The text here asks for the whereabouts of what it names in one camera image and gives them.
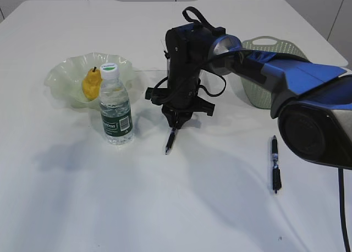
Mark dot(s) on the blue black right robot arm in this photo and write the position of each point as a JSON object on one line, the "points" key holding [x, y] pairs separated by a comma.
{"points": [[311, 102]]}

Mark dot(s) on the yellow pear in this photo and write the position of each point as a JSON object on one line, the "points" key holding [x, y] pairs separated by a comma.
{"points": [[91, 84]]}

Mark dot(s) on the green plastic woven basket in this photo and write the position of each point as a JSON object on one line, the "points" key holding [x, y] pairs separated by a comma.
{"points": [[258, 96]]}

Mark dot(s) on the clear water bottle green label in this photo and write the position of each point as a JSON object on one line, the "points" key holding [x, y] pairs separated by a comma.
{"points": [[115, 106]]}

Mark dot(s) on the black pen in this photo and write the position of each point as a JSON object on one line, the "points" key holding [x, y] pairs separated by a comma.
{"points": [[276, 174], [170, 141]]}

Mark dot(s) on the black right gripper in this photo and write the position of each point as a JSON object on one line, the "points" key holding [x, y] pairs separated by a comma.
{"points": [[179, 95]]}

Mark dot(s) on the pale green wavy glass plate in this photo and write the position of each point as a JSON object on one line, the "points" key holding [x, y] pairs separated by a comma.
{"points": [[65, 79]]}

